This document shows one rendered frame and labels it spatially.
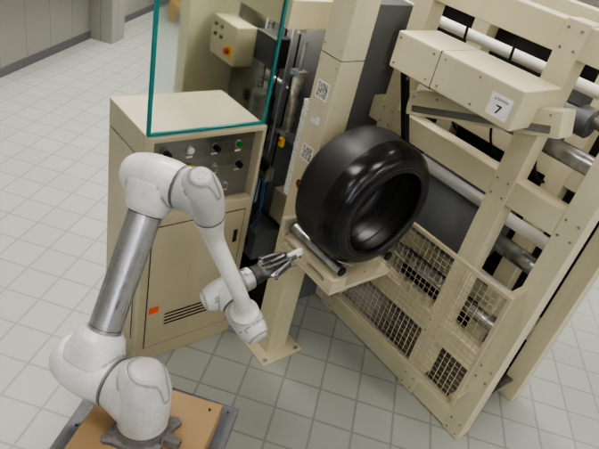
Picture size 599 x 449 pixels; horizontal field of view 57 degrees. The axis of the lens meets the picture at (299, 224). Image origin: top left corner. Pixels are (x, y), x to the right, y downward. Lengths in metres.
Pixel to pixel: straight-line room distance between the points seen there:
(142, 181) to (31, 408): 1.51
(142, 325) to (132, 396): 1.18
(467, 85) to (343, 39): 0.49
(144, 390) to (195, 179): 0.60
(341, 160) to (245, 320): 0.69
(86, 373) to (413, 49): 1.65
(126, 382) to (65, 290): 1.78
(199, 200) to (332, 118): 0.92
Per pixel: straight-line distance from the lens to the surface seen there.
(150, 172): 1.64
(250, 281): 2.08
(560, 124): 2.15
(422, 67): 2.29
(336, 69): 2.24
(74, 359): 1.78
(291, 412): 2.92
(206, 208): 1.59
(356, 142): 2.14
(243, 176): 2.61
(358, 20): 2.21
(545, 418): 3.55
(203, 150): 2.41
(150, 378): 1.66
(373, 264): 2.58
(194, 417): 1.93
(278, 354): 3.13
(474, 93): 2.15
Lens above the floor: 2.28
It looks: 33 degrees down
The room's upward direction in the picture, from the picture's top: 14 degrees clockwise
